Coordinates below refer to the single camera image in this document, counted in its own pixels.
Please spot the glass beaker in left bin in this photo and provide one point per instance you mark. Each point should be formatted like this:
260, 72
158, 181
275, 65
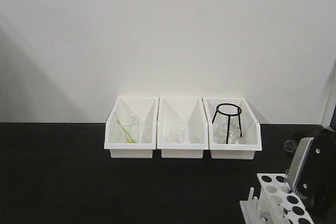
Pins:
128, 127

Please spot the clear glass test tube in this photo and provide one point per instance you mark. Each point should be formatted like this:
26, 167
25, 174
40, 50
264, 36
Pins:
290, 147

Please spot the white storage bin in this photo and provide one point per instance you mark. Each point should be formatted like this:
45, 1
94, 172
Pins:
131, 127
188, 113
249, 143

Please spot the white right storage bin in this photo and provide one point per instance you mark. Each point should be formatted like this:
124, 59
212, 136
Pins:
249, 143

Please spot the glass flask in right bin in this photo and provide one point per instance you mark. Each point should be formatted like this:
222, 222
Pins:
226, 130

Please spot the yellow green stirring rod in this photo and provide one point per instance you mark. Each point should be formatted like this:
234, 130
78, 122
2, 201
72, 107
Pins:
125, 129

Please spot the small glass beaker middle bin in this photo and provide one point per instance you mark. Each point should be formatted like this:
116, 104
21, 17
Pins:
177, 134

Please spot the white test tube rack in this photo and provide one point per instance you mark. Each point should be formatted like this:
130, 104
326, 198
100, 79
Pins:
277, 203

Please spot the black wire tripod stand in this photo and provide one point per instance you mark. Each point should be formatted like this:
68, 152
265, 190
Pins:
228, 109

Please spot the clear rear test tube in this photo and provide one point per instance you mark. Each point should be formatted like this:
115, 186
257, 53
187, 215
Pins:
286, 176

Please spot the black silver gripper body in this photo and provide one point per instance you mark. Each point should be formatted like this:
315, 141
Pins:
311, 174

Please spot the white left storage bin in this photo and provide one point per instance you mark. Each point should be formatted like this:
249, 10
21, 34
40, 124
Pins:
131, 127

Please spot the white middle storage bin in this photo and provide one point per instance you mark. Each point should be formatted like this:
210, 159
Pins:
188, 113

